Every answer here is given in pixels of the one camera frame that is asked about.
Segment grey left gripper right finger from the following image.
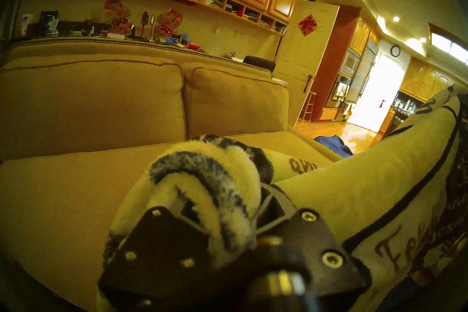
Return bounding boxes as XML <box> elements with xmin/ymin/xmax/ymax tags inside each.
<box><xmin>256</xmin><ymin>183</ymin><xmax>371</xmax><ymax>301</ymax></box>

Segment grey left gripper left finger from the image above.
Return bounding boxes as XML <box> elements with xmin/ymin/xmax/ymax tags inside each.
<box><xmin>98</xmin><ymin>194</ymin><xmax>235</xmax><ymax>310</ymax></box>

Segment printed scripture fleece blanket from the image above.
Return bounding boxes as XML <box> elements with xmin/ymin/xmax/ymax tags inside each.
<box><xmin>97</xmin><ymin>86</ymin><xmax>468</xmax><ymax>312</ymax></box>

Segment crumpled dark blue cloth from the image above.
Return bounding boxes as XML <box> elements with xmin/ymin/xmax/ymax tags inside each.
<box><xmin>314</xmin><ymin>135</ymin><xmax>354</xmax><ymax>158</ymax></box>

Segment yellow sofa seat cushion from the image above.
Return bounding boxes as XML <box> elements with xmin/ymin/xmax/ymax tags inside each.
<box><xmin>0</xmin><ymin>141</ymin><xmax>190</xmax><ymax>312</ymax></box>
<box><xmin>227</xmin><ymin>130</ymin><xmax>342</xmax><ymax>169</ymax></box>

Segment wooden stool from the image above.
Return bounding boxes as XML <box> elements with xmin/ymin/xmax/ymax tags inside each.
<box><xmin>300</xmin><ymin>91</ymin><xmax>317</xmax><ymax>122</ymax></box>

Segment steel microwave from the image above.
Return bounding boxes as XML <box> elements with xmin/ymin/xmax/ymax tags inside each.
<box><xmin>340</xmin><ymin>48</ymin><xmax>361</xmax><ymax>76</ymax></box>

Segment cream panel door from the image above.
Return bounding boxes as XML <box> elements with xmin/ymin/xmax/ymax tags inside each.
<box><xmin>272</xmin><ymin>0</ymin><xmax>340</xmax><ymax>127</ymax></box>

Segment black office chair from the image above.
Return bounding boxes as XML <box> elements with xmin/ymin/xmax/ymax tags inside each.
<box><xmin>243</xmin><ymin>55</ymin><xmax>276</xmax><ymax>74</ymax></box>

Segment red diamond door sign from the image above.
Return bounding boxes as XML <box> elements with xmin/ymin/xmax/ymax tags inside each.
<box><xmin>297</xmin><ymin>14</ymin><xmax>318</xmax><ymax>36</ymax></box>

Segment dark blue carton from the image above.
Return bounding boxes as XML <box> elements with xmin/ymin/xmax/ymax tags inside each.
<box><xmin>39</xmin><ymin>11</ymin><xmax>59</xmax><ymax>36</ymax></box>

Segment steel wall oven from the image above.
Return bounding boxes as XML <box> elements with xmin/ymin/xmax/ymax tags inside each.
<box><xmin>324</xmin><ymin>74</ymin><xmax>353</xmax><ymax>109</ymax></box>

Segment yellow loveseat sofa frame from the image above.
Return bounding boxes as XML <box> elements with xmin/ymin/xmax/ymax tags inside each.
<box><xmin>0</xmin><ymin>37</ymin><xmax>344</xmax><ymax>165</ymax></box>

